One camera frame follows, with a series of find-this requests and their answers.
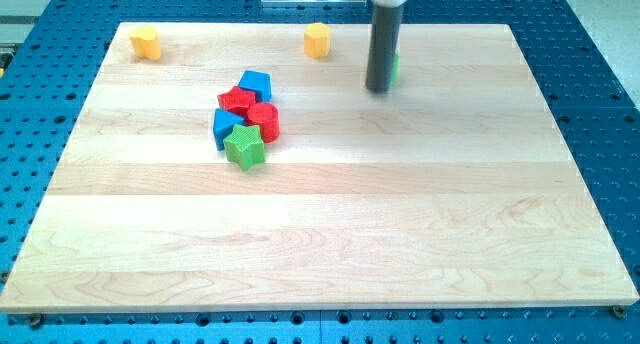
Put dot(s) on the green circle block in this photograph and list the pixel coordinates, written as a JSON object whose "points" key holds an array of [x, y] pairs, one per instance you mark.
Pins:
{"points": [[395, 66]]}

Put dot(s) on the wooden board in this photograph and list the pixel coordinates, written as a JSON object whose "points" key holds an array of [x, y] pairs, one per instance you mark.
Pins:
{"points": [[454, 189]]}

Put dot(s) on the board corner screw left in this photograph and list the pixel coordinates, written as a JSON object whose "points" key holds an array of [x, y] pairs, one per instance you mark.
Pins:
{"points": [[35, 320]]}

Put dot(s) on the board corner screw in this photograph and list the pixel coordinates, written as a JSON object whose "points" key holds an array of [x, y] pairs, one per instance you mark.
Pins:
{"points": [[619, 312], [35, 320]]}

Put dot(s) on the board corner screw right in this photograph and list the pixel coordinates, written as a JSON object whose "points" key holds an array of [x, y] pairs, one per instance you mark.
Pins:
{"points": [[619, 312]]}

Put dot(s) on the red cylinder block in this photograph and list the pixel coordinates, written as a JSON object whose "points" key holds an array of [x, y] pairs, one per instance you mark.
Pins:
{"points": [[266, 116]]}

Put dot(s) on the green star block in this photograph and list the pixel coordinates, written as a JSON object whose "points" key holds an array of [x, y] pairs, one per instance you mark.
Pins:
{"points": [[244, 146]]}

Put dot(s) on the red star block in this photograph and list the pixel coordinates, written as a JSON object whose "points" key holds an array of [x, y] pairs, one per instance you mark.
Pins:
{"points": [[237, 100]]}

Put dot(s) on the blue pentagon block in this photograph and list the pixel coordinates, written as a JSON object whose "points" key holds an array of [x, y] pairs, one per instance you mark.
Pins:
{"points": [[257, 82]]}

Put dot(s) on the blue triangle block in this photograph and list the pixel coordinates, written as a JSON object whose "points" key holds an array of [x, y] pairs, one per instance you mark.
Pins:
{"points": [[223, 124]]}

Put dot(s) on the yellow hexagon block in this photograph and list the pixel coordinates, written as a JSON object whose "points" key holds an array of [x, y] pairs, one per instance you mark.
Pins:
{"points": [[317, 40]]}

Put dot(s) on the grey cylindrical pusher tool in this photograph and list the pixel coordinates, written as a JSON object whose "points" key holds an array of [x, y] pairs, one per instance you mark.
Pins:
{"points": [[385, 26]]}

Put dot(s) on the yellow heart block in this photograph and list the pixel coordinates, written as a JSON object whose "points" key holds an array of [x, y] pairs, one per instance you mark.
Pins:
{"points": [[145, 42]]}

